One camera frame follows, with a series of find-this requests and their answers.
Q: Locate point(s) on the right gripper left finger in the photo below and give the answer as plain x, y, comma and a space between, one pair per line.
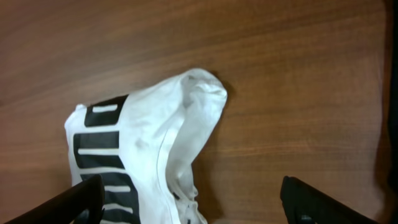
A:
64, 208

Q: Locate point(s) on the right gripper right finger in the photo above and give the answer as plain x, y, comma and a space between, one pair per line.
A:
304, 204

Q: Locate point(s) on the white t-shirt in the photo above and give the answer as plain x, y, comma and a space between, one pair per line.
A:
143, 145

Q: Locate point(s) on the black t-shirt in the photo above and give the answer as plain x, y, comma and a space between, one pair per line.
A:
391, 40

